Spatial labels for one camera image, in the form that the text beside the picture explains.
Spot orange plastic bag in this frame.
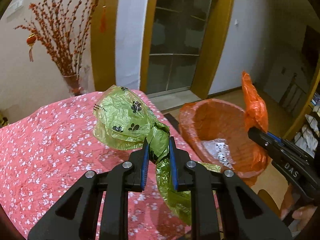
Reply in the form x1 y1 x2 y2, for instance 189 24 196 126
241 71 268 133

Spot green paw print bag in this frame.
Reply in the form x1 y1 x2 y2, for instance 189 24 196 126
93 85 191 225

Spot orange woven trash basket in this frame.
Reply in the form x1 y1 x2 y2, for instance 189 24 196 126
179 99 269 186

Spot person's hand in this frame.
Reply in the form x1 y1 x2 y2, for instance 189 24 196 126
292 205 317 232

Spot wooden shelf unit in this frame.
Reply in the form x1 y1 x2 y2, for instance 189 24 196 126
283 62 320 158

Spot clear bubble wrap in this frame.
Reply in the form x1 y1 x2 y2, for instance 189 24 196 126
201 139 235 170

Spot pink floral tablecloth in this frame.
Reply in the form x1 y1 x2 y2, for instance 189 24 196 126
1 90 201 239

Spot glass vase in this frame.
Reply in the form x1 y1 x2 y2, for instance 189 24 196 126
63 74 83 96

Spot small red lantern ornament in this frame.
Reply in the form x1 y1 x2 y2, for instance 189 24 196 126
26 34 37 62

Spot red berry branches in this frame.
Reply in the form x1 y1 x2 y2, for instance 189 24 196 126
15 0 97 76

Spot glass sliding door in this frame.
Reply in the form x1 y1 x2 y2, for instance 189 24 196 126
146 0 212 94

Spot white wall switch plate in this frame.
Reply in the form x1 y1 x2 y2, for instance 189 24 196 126
6 0 24 17

